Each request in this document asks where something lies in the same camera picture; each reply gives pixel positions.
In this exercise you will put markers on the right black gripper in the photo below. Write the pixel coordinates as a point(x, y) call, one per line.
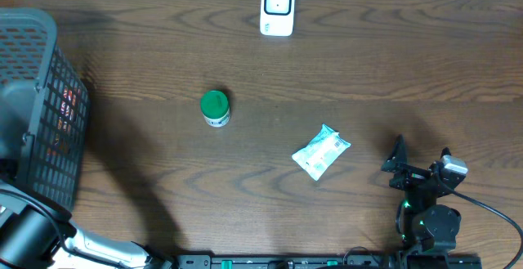
point(410, 175)

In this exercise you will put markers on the green lid jar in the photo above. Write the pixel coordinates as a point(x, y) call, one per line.
point(215, 108)

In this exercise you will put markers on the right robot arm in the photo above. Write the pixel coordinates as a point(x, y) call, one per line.
point(428, 229)

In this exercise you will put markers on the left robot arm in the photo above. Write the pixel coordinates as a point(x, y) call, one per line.
point(38, 233)

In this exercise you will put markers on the white barcode scanner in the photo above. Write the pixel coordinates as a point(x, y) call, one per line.
point(277, 17)

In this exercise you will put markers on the grey plastic basket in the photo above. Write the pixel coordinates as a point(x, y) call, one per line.
point(44, 107)

